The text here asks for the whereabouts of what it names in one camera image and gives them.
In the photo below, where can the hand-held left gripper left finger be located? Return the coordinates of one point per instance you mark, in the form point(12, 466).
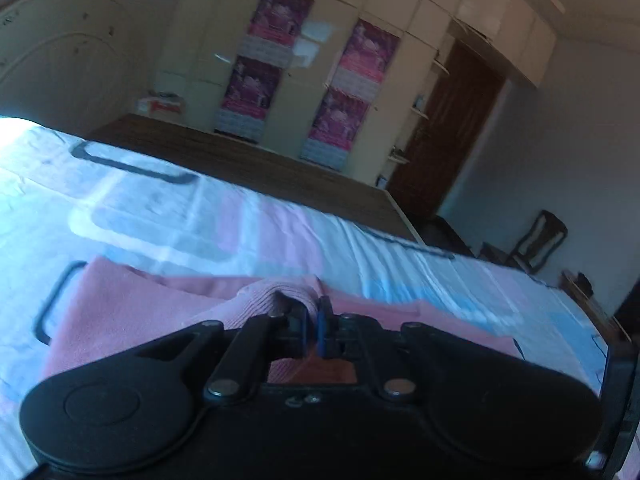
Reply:
point(295, 330)

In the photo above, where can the pink knit sweater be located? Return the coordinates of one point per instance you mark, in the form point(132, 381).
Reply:
point(125, 305)

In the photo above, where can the wooden bed footboard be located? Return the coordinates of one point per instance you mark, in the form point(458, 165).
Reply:
point(240, 155)

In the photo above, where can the pastel printed bed sheet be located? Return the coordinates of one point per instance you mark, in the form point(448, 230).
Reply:
point(160, 200)

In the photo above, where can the pink wall poster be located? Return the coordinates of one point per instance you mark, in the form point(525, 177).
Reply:
point(249, 92)
point(334, 125)
point(369, 52)
point(281, 12)

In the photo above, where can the round white table top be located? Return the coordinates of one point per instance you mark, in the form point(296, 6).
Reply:
point(65, 60)

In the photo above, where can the dark wooden furniture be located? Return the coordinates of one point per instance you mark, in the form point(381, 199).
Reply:
point(579, 285)

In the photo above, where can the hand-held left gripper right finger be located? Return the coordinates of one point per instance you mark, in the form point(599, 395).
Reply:
point(325, 327)

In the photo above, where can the white cardboard box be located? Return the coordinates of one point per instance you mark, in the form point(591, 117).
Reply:
point(162, 104)

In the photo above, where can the cream wardrobe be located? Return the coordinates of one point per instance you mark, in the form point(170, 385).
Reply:
point(210, 45)

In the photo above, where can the brown wooden door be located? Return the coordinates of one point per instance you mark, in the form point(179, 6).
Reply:
point(445, 130)

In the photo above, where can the dark wooden chair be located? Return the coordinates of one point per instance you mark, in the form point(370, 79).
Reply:
point(537, 240)

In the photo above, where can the white paper sheet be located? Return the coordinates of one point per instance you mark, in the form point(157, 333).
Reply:
point(305, 52)
point(316, 31)

